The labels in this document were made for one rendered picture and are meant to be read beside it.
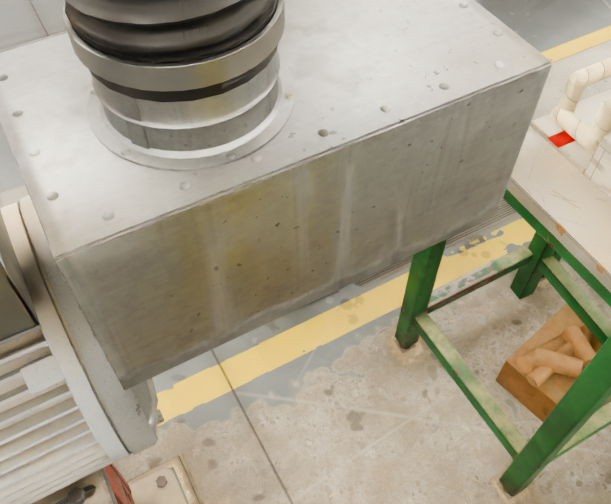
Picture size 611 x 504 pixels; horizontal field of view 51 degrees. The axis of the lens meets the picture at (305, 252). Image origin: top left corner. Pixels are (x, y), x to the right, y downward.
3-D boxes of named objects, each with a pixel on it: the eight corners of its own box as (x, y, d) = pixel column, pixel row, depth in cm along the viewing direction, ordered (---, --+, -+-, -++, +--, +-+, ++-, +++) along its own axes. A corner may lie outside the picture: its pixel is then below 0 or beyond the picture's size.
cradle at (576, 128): (587, 155, 115) (593, 142, 113) (544, 118, 121) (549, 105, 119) (600, 149, 116) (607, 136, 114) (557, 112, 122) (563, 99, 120)
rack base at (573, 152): (584, 176, 114) (586, 171, 113) (528, 125, 122) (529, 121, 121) (691, 126, 122) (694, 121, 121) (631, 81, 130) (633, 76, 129)
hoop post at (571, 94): (560, 128, 120) (577, 87, 113) (548, 118, 122) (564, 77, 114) (573, 122, 121) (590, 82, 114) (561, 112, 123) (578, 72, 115)
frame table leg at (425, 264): (402, 354, 197) (458, 137, 125) (392, 340, 200) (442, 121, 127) (417, 346, 198) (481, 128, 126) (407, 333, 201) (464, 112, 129)
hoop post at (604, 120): (591, 155, 116) (610, 115, 108) (578, 144, 117) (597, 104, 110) (604, 149, 117) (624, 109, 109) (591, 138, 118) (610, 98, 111)
